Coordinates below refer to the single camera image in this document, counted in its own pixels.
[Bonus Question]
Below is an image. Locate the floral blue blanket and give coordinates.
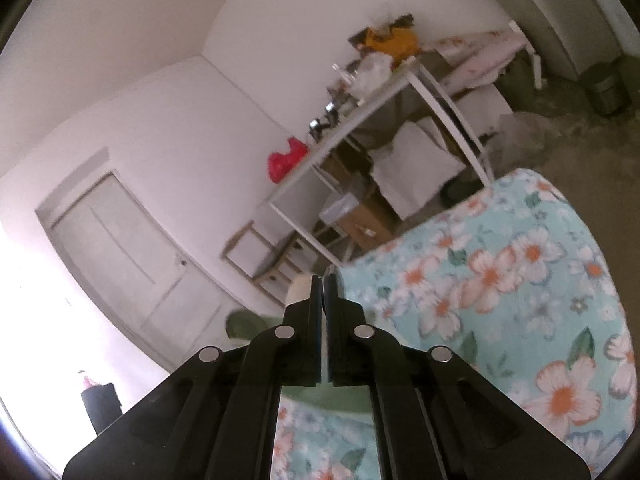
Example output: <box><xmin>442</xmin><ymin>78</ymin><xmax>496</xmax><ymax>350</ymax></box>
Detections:
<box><xmin>270</xmin><ymin>167</ymin><xmax>631</xmax><ymax>480</ymax></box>

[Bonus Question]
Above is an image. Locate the black container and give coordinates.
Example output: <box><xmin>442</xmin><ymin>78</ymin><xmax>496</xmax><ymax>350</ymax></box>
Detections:
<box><xmin>80</xmin><ymin>382</ymin><xmax>124</xmax><ymax>436</ymax></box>

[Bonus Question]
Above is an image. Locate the red plastic bag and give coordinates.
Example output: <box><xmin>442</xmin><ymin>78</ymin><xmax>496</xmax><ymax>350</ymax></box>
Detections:
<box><xmin>267</xmin><ymin>137</ymin><xmax>310</xmax><ymax>183</ymax></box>

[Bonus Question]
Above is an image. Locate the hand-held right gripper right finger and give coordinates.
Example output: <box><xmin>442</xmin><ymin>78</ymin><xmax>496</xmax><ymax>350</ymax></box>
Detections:
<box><xmin>323</xmin><ymin>269</ymin><xmax>592</xmax><ymax>480</ymax></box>

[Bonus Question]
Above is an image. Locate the wooden chair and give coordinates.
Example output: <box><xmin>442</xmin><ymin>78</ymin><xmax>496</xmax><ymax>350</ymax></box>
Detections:
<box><xmin>222</xmin><ymin>220</ymin><xmax>321</xmax><ymax>306</ymax></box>

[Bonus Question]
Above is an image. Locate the white plastic bag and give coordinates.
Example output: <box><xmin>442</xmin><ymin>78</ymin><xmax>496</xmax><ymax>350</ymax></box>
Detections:
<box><xmin>350</xmin><ymin>52</ymin><xmax>394</xmax><ymax>97</ymax></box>

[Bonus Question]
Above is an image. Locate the plastic-wrapped box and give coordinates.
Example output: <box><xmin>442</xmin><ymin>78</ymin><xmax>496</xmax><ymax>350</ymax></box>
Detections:
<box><xmin>318</xmin><ymin>192</ymin><xmax>362</xmax><ymax>226</ymax></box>

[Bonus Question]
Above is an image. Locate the small cardboard box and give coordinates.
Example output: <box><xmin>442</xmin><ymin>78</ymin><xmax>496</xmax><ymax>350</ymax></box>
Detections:
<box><xmin>332</xmin><ymin>197</ymin><xmax>398</xmax><ymax>253</ymax></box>

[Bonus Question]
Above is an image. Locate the white metal-frame table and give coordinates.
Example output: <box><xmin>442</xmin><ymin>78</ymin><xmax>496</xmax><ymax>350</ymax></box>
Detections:
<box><xmin>257</xmin><ymin>57</ymin><xmax>496</xmax><ymax>266</ymax></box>

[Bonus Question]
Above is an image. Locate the white panel door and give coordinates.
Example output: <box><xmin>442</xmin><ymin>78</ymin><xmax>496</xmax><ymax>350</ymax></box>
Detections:
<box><xmin>35</xmin><ymin>172</ymin><xmax>236</xmax><ymax>356</ymax></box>

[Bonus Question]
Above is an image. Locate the white pillow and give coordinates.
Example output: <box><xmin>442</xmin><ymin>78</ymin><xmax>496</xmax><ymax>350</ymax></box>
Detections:
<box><xmin>392</xmin><ymin>121</ymin><xmax>453</xmax><ymax>163</ymax></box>
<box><xmin>370</xmin><ymin>147</ymin><xmax>466</xmax><ymax>217</ymax></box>

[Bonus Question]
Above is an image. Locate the grey refrigerator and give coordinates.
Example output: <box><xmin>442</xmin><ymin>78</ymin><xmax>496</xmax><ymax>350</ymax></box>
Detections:
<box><xmin>517</xmin><ymin>0</ymin><xmax>640</xmax><ymax>81</ymax></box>

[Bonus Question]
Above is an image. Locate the metal trash can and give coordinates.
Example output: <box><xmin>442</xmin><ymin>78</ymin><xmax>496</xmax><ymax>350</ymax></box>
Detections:
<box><xmin>584</xmin><ymin>72</ymin><xmax>632</xmax><ymax>117</ymax></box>

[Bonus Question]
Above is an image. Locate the bed with floral sheet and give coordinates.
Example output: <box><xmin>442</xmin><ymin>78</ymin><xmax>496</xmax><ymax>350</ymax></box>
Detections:
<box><xmin>432</xmin><ymin>25</ymin><xmax>532</xmax><ymax>92</ymax></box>

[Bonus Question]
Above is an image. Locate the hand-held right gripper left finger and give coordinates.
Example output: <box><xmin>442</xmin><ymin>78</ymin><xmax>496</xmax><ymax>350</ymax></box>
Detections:
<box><xmin>62</xmin><ymin>274</ymin><xmax>323</xmax><ymax>480</ymax></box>

